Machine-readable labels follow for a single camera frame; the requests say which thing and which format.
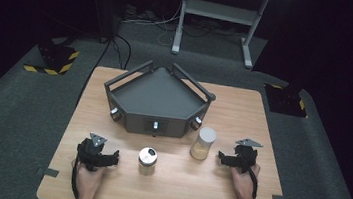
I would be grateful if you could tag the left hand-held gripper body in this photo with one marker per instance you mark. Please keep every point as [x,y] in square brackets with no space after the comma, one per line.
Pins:
[89,151]

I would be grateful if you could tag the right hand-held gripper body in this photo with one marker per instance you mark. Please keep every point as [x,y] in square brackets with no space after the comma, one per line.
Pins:
[245,156]

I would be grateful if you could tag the white lid glass jar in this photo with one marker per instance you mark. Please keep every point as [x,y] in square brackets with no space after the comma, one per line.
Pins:
[204,143]

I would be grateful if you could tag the silver lid glass jar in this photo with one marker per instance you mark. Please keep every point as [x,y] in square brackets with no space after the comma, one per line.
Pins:
[147,160]

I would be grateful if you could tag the dark grey corner shelf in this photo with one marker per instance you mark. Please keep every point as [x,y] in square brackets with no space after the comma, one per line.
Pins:
[158,97]

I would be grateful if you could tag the person's right hand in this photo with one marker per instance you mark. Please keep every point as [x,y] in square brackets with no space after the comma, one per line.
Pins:
[242,185]

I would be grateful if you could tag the person's left hand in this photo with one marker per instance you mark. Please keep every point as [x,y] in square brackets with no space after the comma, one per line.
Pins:
[88,181]

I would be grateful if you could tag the black yellow striped stand base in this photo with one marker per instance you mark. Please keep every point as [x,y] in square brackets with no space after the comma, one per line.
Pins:
[286,100]
[55,59]

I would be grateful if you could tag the grey metal frame desk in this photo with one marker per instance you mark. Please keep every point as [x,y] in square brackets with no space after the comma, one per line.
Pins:
[221,12]

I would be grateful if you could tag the black stand post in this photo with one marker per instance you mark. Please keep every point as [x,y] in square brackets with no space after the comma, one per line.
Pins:
[111,5]

